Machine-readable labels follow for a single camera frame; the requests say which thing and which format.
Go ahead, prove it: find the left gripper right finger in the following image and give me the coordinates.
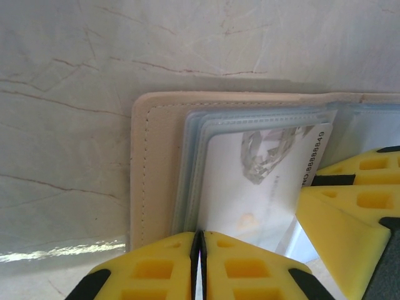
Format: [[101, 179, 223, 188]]
[[199, 230, 335, 300]]

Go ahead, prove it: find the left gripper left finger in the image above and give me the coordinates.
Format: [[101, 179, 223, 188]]
[[64, 230, 203, 300]]

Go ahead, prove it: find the silver diamond print credit card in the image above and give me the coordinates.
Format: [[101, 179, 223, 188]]
[[193, 122, 334, 260]]

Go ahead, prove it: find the beige leather card holder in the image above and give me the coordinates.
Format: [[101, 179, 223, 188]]
[[127, 81, 400, 254]]

